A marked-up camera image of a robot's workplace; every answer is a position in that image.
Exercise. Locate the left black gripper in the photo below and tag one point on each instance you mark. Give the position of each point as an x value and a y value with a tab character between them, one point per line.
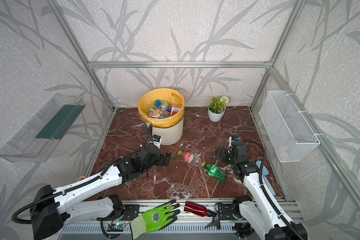
161	158

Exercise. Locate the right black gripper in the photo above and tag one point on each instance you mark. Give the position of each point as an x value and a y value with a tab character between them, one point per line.
227	154

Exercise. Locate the green sprite bottle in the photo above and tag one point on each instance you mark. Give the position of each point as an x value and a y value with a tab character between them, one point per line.
215	172

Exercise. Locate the pink label clear bottle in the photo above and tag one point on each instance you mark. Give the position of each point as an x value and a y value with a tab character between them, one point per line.
190	158

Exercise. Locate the orange label bottle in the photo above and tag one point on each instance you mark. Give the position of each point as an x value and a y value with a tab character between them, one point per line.
158	114

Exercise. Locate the yellow red label bottle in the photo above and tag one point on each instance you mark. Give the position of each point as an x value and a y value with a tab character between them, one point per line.
175	109

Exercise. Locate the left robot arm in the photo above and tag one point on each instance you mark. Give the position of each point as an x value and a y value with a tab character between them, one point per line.
52	209

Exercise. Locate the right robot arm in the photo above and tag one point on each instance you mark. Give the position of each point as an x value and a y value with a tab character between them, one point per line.
261	210

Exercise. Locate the white ribbed trash bin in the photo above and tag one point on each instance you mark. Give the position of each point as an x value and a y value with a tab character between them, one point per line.
170	135

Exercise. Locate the potted artificial plant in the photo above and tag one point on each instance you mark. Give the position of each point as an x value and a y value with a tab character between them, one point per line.
217	108

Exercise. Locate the red spray bottle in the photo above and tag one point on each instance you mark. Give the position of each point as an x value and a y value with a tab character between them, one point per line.
198	210

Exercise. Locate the green work glove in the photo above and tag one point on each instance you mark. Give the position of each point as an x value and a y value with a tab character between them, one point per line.
155	219

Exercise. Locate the small clay pot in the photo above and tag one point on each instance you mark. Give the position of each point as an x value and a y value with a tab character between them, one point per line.
81	178

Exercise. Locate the left circuit board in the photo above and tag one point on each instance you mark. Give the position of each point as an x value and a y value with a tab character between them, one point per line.
117	227

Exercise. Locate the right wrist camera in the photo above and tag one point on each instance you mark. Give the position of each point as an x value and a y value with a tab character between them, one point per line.
232	139

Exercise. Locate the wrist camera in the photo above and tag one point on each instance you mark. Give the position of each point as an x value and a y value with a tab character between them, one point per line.
232	139
156	141

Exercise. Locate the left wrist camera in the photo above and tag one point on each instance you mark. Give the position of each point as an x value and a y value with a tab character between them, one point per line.
156	141

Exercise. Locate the white wire mesh basket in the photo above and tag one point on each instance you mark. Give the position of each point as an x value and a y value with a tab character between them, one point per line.
289	132

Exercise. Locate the clear acrylic wall shelf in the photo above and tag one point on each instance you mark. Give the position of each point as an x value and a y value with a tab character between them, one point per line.
36	141

